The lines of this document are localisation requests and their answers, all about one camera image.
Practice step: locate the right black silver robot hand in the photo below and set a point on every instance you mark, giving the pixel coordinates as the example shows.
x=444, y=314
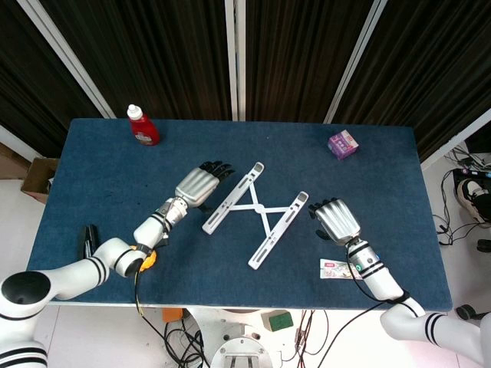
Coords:
x=339, y=222

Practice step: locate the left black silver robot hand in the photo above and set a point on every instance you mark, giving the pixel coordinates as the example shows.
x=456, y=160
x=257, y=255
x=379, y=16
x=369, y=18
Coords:
x=195, y=186

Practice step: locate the white folding laptop stand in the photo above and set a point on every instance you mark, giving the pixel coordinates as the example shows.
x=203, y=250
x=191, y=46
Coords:
x=268, y=245

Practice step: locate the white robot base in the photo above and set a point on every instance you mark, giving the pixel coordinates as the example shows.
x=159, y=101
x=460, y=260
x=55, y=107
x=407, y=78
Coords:
x=241, y=345

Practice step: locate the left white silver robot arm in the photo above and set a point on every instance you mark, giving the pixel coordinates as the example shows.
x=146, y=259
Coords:
x=149, y=230

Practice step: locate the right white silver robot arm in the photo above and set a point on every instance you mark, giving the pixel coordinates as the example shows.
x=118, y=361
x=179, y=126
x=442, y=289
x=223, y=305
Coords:
x=383, y=283

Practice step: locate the white printed sachet packet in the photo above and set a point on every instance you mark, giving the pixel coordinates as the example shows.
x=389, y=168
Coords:
x=333, y=268

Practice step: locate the red ketchup bottle white cap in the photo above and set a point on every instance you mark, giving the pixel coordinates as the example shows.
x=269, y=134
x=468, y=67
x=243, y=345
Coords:
x=145, y=130

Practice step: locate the purple tissue pack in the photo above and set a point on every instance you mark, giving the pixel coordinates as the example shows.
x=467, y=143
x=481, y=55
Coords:
x=343, y=145

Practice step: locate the blue table cloth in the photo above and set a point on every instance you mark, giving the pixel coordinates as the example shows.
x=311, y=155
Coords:
x=268, y=153

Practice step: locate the yellow tape measure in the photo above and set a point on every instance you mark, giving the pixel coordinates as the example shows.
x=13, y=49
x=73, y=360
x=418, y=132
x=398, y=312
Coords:
x=149, y=262

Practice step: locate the green block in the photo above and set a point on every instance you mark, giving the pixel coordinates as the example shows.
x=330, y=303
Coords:
x=281, y=322

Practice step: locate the orange block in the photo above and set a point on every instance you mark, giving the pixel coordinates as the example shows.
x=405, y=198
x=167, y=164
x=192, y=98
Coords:
x=172, y=314

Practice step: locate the dark pleated curtain panel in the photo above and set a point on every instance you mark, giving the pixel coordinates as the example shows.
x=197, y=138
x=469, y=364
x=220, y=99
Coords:
x=299, y=57
x=153, y=57
x=429, y=69
x=27, y=76

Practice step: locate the black and white sneaker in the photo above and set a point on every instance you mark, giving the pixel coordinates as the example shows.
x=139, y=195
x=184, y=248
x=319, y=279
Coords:
x=473, y=195

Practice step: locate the black caster wheel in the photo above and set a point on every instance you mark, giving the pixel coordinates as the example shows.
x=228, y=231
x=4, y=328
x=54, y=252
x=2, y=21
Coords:
x=465, y=312

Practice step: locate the brown cardboard box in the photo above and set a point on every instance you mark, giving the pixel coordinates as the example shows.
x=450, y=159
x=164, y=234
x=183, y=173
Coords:
x=36, y=180

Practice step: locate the white frame post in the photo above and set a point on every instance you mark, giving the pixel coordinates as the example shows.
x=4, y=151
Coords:
x=354, y=61
x=234, y=57
x=69, y=61
x=456, y=140

